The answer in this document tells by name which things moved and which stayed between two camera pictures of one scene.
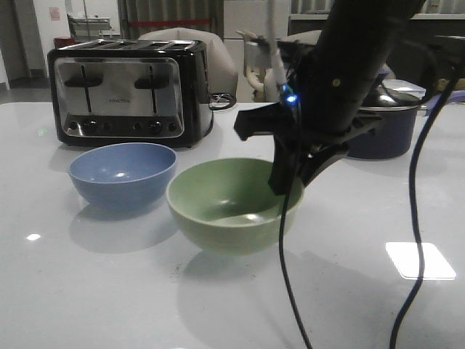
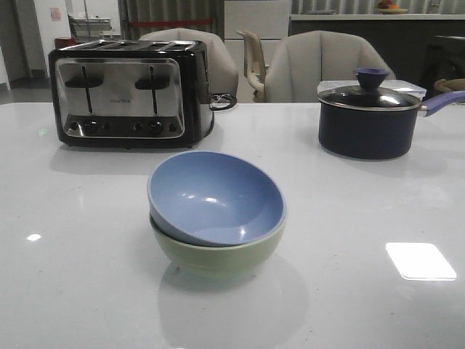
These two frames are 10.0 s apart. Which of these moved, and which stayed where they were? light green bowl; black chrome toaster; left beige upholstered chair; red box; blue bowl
Moved: blue bowl; light green bowl
Stayed: left beige upholstered chair; black chrome toaster; red box
